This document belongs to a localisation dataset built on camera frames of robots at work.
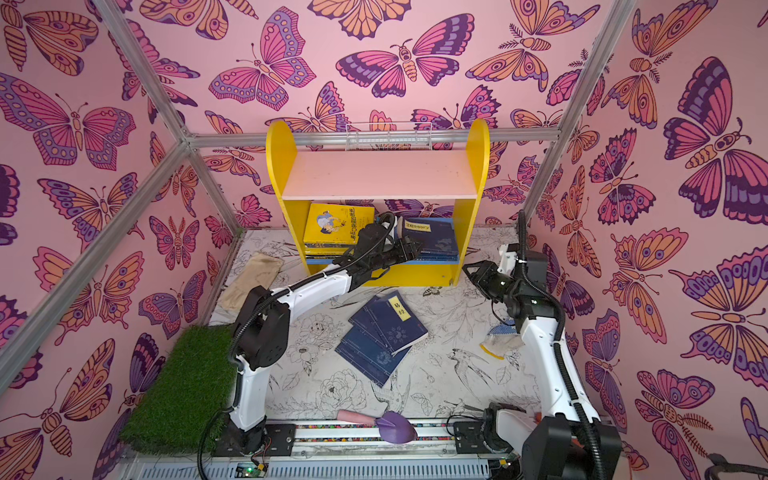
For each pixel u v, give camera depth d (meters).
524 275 0.58
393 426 0.74
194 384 0.81
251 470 0.72
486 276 0.69
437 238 0.95
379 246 0.67
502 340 0.90
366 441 0.75
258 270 1.09
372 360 0.84
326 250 0.92
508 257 0.72
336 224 0.92
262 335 0.52
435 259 0.92
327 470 0.70
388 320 0.93
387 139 0.92
